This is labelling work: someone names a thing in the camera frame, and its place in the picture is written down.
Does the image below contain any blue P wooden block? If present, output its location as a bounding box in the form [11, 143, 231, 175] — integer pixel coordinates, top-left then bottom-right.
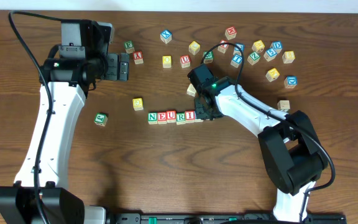
[195, 118, 204, 123]

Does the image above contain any red i block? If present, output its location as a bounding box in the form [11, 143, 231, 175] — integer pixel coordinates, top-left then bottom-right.
[218, 40, 228, 54]
[185, 111, 196, 124]

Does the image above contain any green R wooden block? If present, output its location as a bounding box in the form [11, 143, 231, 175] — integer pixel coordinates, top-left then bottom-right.
[176, 113, 186, 125]

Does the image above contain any red u block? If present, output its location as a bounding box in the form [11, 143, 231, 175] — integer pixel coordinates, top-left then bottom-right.
[166, 110, 177, 123]
[180, 55, 191, 68]

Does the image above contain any red E wooden block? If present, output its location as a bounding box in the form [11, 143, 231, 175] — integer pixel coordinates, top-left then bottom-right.
[157, 112, 167, 124]

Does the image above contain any green N wooden block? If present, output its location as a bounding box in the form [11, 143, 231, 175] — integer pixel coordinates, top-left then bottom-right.
[147, 112, 158, 124]

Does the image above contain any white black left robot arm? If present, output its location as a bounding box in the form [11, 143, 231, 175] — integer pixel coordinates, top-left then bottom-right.
[0, 50, 129, 223]

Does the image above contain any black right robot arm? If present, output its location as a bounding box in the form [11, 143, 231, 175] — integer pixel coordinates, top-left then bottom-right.
[190, 75, 336, 223]

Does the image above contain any red X wooden block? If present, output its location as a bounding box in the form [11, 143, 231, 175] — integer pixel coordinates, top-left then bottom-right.
[132, 51, 144, 64]

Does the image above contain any green F wooden block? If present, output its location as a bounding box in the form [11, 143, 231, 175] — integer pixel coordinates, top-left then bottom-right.
[124, 40, 135, 54]

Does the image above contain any plain wood top block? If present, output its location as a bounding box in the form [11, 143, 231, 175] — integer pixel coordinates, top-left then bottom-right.
[186, 83, 197, 97]

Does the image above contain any yellow G wooden block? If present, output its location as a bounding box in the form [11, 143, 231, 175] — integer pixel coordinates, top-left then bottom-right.
[132, 98, 144, 111]

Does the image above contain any yellow O wooden block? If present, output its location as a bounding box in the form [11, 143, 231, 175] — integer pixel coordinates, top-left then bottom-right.
[162, 55, 172, 68]

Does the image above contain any green B wooden block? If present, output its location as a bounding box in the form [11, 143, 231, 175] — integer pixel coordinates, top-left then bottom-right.
[203, 51, 214, 63]

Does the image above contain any blue X wooden block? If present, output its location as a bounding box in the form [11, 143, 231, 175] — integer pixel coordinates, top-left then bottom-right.
[160, 30, 172, 44]

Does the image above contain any green J wooden block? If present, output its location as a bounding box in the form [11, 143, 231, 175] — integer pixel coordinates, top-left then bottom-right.
[94, 113, 108, 126]

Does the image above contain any blue T wooden block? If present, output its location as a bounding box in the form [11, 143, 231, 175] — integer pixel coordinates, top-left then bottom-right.
[231, 54, 243, 68]

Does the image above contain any yellow block upper middle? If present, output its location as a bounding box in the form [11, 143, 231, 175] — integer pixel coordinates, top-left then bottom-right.
[189, 40, 201, 55]

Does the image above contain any blue L wooden block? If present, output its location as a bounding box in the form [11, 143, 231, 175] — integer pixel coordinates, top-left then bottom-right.
[233, 43, 245, 55]

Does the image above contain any green Z wooden block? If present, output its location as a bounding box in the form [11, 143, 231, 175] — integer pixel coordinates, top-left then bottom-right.
[247, 52, 260, 65]

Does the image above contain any yellow A wooden block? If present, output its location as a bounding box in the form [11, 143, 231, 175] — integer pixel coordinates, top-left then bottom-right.
[265, 68, 280, 82]

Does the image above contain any wood L top block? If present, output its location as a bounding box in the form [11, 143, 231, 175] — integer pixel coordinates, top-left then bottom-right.
[277, 100, 291, 112]

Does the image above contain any red H wooden block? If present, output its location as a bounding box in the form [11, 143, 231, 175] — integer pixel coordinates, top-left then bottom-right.
[225, 26, 237, 40]

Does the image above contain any yellow block near D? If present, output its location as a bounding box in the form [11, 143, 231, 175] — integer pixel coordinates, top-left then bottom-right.
[252, 40, 265, 54]

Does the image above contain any blue 5 wooden block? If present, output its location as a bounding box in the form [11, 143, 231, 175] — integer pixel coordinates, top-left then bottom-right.
[264, 48, 277, 62]

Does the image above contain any blue D block lower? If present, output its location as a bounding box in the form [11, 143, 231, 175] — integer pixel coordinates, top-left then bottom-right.
[284, 76, 298, 88]

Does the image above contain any blue d block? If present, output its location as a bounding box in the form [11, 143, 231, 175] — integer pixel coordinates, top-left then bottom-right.
[284, 76, 298, 88]
[270, 41, 283, 54]

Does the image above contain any blue D block upper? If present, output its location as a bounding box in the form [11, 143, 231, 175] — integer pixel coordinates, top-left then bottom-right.
[270, 41, 283, 54]

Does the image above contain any yellow 8 wooden block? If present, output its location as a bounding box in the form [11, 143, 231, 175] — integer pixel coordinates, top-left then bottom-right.
[282, 51, 296, 64]

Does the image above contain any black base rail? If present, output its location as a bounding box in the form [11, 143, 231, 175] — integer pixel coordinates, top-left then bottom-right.
[108, 213, 347, 224]

